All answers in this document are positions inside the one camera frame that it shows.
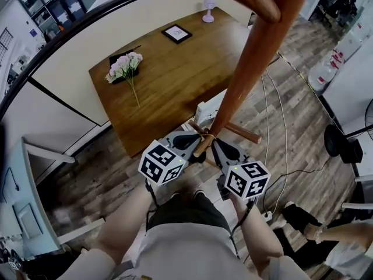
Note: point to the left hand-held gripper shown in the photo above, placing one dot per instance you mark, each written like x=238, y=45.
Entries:
x=157, y=165

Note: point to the person's left forearm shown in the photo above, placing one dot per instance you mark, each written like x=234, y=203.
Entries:
x=125, y=226

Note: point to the person's black white sneaker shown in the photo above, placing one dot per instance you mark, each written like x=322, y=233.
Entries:
x=200, y=194

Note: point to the black curved handrail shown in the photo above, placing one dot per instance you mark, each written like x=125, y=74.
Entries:
x=73, y=28

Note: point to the glass office partition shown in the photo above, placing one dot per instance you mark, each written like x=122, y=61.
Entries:
x=58, y=7

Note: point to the white power strip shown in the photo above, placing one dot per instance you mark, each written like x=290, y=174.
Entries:
x=268, y=216

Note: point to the brown wooden table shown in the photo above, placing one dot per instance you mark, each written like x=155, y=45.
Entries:
x=175, y=77

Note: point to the grey tablet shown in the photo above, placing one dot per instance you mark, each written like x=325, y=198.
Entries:
x=27, y=220

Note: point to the person's right forearm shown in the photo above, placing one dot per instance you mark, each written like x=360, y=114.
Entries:
x=259, y=238

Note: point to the person's black shorts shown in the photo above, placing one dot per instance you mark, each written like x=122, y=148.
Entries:
x=186, y=214

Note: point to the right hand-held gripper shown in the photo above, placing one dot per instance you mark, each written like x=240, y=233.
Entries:
x=247, y=179

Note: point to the black picture frame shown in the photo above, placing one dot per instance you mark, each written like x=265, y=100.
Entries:
x=177, y=34

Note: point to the brown wooden coat rack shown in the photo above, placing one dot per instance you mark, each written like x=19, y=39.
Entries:
x=247, y=69

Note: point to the white cabinet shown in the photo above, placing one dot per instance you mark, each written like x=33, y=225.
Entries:
x=352, y=42

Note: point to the clear water bottle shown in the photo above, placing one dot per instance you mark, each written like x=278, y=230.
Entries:
x=320, y=77
x=334, y=58

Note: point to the small pink desk fan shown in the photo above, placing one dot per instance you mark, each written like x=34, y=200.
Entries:
x=209, y=17

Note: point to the pale flower bouquet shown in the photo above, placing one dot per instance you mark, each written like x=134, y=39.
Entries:
x=125, y=64

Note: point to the person's beige shirt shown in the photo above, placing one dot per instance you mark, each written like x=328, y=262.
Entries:
x=189, y=255

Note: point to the grey desk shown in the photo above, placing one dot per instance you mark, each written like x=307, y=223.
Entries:
x=38, y=191

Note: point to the black standing fan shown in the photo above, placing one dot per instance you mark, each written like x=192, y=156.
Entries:
x=352, y=152

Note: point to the white chair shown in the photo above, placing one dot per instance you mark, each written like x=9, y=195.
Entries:
x=204, y=112

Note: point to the black table mat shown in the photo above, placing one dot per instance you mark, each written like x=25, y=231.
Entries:
x=118, y=81

